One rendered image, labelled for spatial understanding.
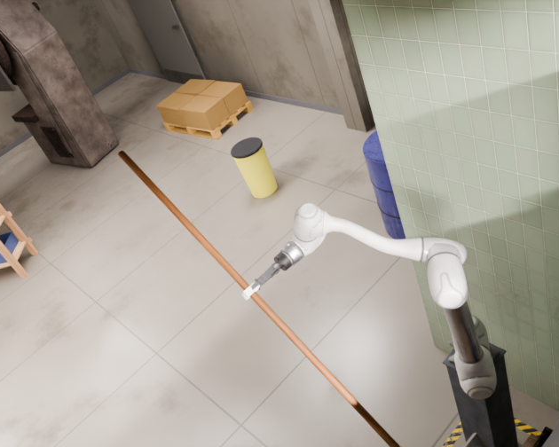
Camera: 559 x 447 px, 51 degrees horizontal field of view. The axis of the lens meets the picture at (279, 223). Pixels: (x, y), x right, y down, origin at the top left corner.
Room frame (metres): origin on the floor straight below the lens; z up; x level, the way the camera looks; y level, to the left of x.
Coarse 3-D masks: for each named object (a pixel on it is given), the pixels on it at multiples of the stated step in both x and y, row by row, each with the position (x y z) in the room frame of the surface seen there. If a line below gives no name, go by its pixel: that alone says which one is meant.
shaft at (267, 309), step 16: (128, 160) 2.25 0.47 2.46; (144, 176) 2.19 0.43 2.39; (160, 192) 2.12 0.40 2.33; (176, 208) 2.06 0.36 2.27; (192, 224) 2.00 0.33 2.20; (272, 320) 1.66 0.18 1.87; (288, 336) 1.60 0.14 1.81; (304, 352) 1.54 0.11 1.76; (320, 368) 1.48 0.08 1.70; (336, 384) 1.43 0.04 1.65; (352, 400) 1.37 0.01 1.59; (368, 416) 1.32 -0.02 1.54; (384, 432) 1.27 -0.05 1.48
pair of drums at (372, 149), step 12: (372, 144) 4.06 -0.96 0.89; (372, 156) 3.89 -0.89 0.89; (372, 168) 3.89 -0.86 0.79; (384, 168) 3.77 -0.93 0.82; (372, 180) 3.97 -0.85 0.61; (384, 180) 3.79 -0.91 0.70; (384, 192) 3.82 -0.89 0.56; (384, 204) 3.86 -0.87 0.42; (396, 204) 3.76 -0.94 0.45; (384, 216) 3.92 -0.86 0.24; (396, 216) 3.78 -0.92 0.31; (396, 228) 3.81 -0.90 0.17
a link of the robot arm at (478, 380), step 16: (448, 256) 1.63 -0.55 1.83; (432, 272) 1.59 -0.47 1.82; (448, 272) 1.55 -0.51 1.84; (432, 288) 1.54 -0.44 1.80; (448, 288) 1.49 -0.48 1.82; (464, 288) 1.49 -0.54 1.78; (448, 304) 1.48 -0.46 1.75; (464, 304) 1.54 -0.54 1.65; (448, 320) 1.56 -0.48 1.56; (464, 320) 1.53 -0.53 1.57; (464, 336) 1.53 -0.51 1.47; (464, 352) 1.53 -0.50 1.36; (480, 352) 1.53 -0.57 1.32; (464, 368) 1.53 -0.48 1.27; (480, 368) 1.50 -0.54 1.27; (464, 384) 1.50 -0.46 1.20; (480, 384) 1.46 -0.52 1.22
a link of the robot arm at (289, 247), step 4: (288, 244) 1.88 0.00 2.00; (292, 244) 1.87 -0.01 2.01; (284, 248) 1.87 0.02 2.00; (288, 248) 1.86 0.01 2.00; (292, 248) 1.86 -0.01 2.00; (296, 248) 1.85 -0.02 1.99; (284, 252) 1.86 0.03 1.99; (288, 252) 1.84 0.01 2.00; (292, 252) 1.84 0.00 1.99; (296, 252) 1.84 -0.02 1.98; (300, 252) 1.84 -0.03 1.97; (288, 256) 1.84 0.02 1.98; (292, 256) 1.83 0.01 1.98; (296, 256) 1.83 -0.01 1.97; (300, 256) 1.84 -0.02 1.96; (292, 260) 1.83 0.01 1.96; (296, 260) 1.83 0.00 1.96; (300, 260) 1.85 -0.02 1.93; (292, 264) 1.85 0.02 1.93
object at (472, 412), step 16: (448, 368) 1.78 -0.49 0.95; (496, 368) 1.68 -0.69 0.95; (496, 384) 1.67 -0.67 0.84; (464, 400) 1.73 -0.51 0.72; (480, 400) 1.64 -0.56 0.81; (496, 400) 1.66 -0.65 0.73; (464, 416) 1.76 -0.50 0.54; (480, 416) 1.66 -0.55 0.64; (496, 416) 1.65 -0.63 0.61; (512, 416) 1.71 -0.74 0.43; (464, 432) 1.78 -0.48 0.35; (480, 432) 1.68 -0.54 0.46; (496, 432) 1.63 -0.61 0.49; (512, 432) 1.70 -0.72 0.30; (528, 432) 1.82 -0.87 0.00
